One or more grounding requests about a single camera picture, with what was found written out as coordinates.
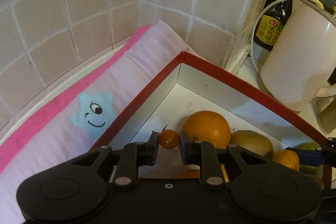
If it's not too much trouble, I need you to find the green lime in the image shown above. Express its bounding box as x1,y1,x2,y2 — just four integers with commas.
295,141,319,151

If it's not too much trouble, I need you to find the dark sauce bottle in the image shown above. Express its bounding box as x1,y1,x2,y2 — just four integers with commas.
254,1,292,51

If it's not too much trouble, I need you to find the red white box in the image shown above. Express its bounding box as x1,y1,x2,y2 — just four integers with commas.
90,50,333,191

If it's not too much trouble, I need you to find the brown kiwi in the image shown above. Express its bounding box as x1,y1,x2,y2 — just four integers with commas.
230,130,274,159

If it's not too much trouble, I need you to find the pink quilted mat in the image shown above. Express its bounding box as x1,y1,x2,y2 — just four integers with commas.
1,21,191,223

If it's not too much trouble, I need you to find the white electric kettle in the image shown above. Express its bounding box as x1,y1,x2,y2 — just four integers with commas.
258,0,335,113

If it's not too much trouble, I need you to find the small orange tomato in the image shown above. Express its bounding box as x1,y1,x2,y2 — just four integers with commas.
159,129,179,149

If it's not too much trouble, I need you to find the large orange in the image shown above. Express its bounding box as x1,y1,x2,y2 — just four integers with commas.
182,110,231,149

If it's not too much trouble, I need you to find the small orange mandarin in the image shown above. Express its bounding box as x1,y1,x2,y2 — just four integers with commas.
273,149,299,171

